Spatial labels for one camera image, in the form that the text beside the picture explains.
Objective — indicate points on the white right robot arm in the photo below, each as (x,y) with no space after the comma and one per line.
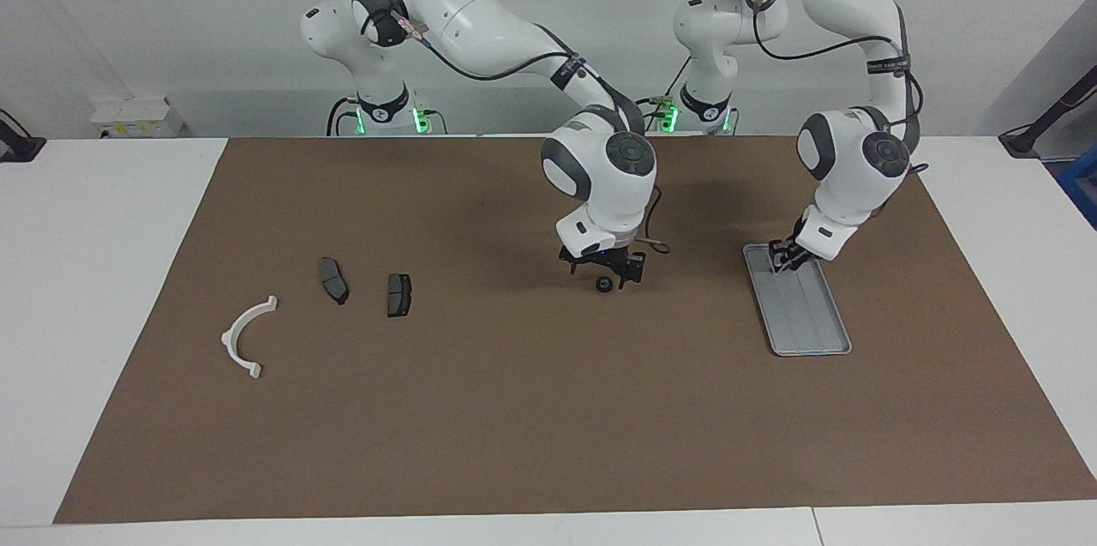
(480,14)

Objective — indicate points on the brown table mat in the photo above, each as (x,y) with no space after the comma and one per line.
(548,426)

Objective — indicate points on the silver metal tray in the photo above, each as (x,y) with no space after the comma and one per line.
(810,323)

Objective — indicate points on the curved dark brake pad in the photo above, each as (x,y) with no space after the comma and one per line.
(332,278)

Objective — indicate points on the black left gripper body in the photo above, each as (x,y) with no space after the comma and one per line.
(790,244)

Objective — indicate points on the blue crate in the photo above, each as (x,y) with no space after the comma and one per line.
(1082,190)

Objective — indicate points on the black clamp mount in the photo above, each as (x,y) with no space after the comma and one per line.
(17,147)

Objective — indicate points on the large black bearing gear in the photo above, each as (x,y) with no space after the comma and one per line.
(605,284)

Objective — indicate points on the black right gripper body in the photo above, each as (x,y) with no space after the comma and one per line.
(600,260)

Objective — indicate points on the white power strip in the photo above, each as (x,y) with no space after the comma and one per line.
(128,113)

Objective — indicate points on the rectangular dark brake pad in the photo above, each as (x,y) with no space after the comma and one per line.
(399,296)

